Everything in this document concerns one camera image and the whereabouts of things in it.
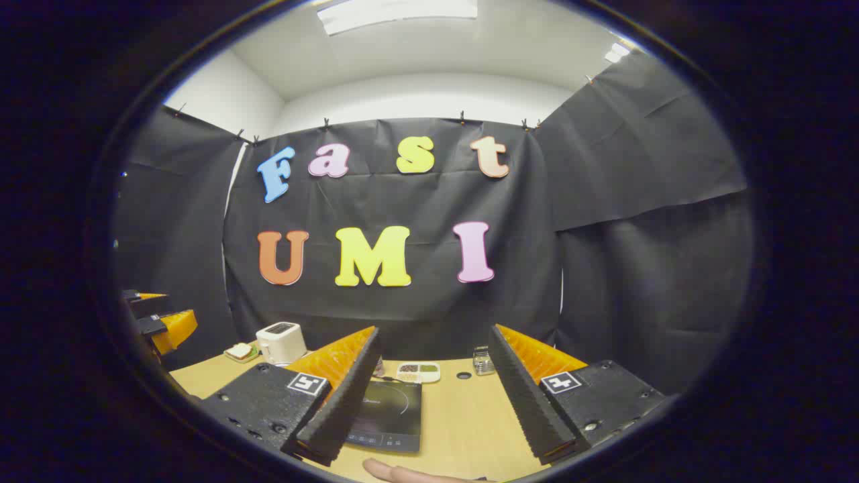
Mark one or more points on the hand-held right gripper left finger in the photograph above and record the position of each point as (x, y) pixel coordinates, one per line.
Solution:
(349, 402)

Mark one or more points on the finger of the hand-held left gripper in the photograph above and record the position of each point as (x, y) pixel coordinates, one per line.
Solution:
(176, 330)
(146, 306)

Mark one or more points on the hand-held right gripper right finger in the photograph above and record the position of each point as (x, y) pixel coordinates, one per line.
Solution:
(523, 402)

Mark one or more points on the black induction cooktop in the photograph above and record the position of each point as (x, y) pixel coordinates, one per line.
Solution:
(392, 416)

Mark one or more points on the clear glass holder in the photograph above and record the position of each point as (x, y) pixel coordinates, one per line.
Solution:
(483, 362)

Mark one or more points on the sandwich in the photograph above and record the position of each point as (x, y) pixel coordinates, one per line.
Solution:
(239, 350)

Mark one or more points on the small green-rimmed plate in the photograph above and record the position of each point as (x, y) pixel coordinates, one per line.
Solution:
(243, 357)

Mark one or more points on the white divided dish of grains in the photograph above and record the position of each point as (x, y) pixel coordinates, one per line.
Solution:
(418, 372)

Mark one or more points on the white toaster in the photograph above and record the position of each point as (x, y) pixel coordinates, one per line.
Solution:
(280, 342)

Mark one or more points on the small ceiling light panel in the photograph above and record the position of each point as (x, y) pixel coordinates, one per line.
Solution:
(616, 52)

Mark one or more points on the large ceiling light panel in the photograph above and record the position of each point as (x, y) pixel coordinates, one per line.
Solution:
(396, 13)

